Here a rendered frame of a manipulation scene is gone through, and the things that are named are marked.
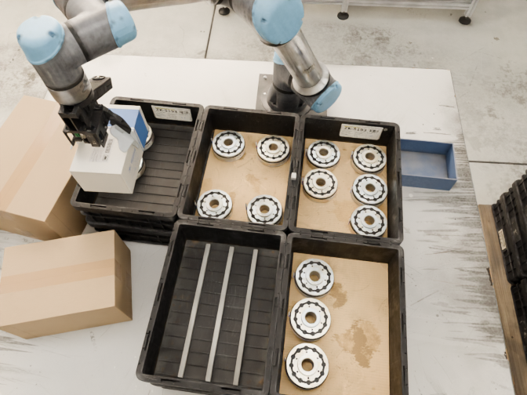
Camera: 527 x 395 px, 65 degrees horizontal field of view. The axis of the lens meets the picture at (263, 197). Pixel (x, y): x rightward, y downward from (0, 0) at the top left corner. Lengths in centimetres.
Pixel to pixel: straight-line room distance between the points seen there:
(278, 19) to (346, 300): 72
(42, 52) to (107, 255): 60
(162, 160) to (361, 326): 77
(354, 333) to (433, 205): 56
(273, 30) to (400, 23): 227
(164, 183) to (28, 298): 48
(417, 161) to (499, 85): 155
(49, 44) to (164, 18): 245
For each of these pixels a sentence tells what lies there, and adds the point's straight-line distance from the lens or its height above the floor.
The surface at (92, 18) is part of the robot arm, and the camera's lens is 85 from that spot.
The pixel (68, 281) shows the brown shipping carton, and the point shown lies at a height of 86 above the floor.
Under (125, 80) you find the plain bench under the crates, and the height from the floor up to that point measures 70.
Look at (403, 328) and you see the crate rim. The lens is 107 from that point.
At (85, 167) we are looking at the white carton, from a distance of 103.
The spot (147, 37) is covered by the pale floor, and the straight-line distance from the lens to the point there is 311.
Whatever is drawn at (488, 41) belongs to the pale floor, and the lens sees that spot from 330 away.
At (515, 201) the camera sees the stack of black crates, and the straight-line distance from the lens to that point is 210.
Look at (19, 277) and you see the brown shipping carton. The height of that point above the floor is 86.
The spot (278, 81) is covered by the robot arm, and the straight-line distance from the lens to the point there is 147.
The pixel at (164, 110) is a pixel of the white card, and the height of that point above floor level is 90.
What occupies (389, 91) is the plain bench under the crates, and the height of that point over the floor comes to 70.
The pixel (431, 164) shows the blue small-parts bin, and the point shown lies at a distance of 157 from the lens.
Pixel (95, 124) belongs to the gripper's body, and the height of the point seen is 125.
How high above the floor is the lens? 193
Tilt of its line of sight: 61 degrees down
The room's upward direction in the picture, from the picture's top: 1 degrees counter-clockwise
